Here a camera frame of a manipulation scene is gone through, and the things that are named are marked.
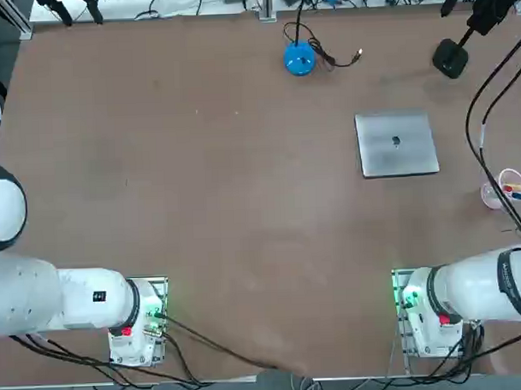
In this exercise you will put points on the grey laptop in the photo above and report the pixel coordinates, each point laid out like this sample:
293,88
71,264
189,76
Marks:
396,156

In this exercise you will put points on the aluminium post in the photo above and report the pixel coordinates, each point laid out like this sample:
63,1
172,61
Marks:
267,6

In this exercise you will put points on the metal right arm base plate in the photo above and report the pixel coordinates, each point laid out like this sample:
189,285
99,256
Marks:
400,335

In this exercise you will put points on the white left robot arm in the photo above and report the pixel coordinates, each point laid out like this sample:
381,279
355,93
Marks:
33,297

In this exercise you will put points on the pink mesh pen cup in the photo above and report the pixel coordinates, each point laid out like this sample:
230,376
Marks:
489,197

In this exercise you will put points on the red marker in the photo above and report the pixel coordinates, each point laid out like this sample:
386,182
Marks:
508,189

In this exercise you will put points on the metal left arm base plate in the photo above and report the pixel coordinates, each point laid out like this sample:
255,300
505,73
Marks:
161,288

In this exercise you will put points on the black desktop phone stand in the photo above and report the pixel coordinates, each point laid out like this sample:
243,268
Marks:
450,60

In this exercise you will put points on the blue desk lamp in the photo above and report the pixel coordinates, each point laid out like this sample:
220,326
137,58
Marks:
299,63

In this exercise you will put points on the aluminium frame rail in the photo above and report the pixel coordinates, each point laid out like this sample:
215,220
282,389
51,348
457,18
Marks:
21,30

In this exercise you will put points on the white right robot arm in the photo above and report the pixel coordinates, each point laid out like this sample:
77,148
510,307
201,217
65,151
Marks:
473,290

